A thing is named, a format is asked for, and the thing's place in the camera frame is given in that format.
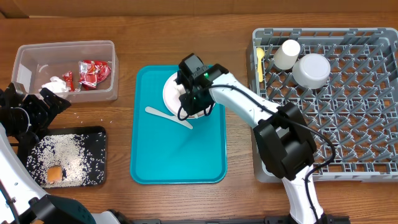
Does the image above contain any white napkin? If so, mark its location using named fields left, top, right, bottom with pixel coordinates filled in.
left=41, top=77, right=70, bottom=93

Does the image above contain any grey small bowl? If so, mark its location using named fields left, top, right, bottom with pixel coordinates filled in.
left=292, top=54, right=331, bottom=89

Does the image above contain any black rice tray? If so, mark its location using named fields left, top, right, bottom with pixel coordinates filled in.
left=25, top=126, right=107, bottom=189

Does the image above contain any red ketchup packet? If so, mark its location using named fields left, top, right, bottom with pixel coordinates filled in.
left=62, top=71, right=74, bottom=92

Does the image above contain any orange food cube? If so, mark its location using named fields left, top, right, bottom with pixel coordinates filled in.
left=47, top=166, right=63, bottom=184

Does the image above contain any teal plastic tray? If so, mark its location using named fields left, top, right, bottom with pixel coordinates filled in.
left=130, top=65, right=227, bottom=184

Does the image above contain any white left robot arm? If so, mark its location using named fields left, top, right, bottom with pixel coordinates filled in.
left=1, top=82, right=120, bottom=224

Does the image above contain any yellow plastic spoon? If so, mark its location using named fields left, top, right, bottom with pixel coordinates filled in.
left=256, top=47, right=265, bottom=83

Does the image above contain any white round plate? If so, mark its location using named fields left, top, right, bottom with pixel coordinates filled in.
left=162, top=72, right=205, bottom=119

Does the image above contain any red snack wrapper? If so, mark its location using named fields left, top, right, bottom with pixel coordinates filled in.
left=79, top=60, right=111, bottom=90

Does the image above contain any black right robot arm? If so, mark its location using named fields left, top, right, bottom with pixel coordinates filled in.
left=176, top=63, right=327, bottom=223

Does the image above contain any grey plastic knife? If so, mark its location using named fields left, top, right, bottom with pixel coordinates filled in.
left=145, top=106, right=193, bottom=129

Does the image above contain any white paper cup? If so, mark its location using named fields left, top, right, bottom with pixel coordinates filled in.
left=274, top=39, right=301, bottom=70

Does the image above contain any clear plastic bin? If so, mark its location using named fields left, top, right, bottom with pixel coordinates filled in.
left=11, top=40, right=119, bottom=103

